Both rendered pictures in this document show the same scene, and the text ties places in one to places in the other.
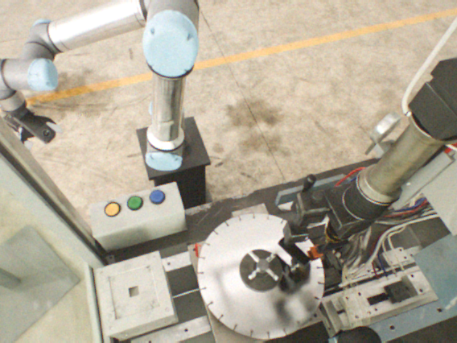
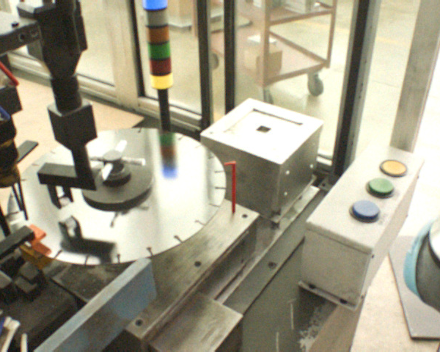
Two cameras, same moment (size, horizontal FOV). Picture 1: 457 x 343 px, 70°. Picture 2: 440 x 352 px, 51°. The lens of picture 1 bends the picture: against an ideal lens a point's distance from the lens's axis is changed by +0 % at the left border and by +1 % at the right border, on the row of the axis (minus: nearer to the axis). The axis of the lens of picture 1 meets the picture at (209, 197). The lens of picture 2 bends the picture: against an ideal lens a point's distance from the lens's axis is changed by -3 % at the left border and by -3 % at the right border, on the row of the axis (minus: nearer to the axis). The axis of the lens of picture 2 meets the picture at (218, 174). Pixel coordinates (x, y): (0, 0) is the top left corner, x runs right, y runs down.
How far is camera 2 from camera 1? 95 cm
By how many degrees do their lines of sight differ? 78
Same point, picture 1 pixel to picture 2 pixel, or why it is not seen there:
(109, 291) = (285, 116)
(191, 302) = not seen: hidden behind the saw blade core
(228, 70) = not seen: outside the picture
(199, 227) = (282, 300)
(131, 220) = (356, 172)
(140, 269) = (280, 144)
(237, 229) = (190, 208)
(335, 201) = (9, 19)
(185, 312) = not seen: hidden behind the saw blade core
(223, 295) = (151, 144)
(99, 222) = (385, 151)
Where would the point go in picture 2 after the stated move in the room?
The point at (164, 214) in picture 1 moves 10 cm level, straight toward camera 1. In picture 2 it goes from (326, 200) to (273, 179)
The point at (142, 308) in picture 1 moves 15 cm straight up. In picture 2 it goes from (237, 125) to (237, 54)
